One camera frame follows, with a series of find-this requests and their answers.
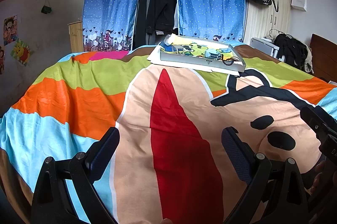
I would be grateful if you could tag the white paper bag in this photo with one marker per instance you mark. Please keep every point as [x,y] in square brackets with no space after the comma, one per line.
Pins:
[299,5]

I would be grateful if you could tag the family cartoon poster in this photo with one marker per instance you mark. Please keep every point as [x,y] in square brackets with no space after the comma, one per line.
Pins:
[2,59]

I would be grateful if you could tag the wooden cabinet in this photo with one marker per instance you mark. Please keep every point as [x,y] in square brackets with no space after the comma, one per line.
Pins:
[75,30]

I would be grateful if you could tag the anime character poster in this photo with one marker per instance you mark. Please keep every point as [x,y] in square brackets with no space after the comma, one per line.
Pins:
[10,30]

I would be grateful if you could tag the blue watch with black strap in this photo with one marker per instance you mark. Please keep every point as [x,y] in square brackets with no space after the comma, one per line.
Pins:
[213,54]

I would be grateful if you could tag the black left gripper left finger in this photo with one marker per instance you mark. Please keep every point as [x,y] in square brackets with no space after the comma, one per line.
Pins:
[51,200]

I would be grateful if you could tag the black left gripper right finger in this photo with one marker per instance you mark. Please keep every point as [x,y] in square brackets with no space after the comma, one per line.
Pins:
[277,184]

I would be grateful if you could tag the dark hanging clothes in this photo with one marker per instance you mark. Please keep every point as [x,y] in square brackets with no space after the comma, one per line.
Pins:
[155,19]

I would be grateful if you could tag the black clothes pile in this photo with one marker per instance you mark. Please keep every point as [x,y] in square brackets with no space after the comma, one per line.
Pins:
[293,51]

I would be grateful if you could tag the person's right hand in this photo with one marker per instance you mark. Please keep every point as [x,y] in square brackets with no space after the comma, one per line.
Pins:
[317,180]

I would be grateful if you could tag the small green hanging pouch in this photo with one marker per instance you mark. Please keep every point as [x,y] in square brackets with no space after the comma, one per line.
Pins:
[46,8]

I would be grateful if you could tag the white storage box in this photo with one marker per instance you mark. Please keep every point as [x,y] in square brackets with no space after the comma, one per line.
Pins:
[264,46]

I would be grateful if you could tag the wooden headboard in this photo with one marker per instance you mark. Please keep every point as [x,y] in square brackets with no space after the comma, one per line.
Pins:
[324,56]

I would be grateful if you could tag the white wardrobe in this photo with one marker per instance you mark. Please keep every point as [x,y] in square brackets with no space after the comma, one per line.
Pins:
[264,21]

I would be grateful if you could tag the white tray box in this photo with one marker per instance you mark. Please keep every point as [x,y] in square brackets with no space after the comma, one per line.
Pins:
[195,53]

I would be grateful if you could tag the colourful cartoon bedspread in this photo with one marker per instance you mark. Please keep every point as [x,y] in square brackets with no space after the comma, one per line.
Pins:
[170,161]

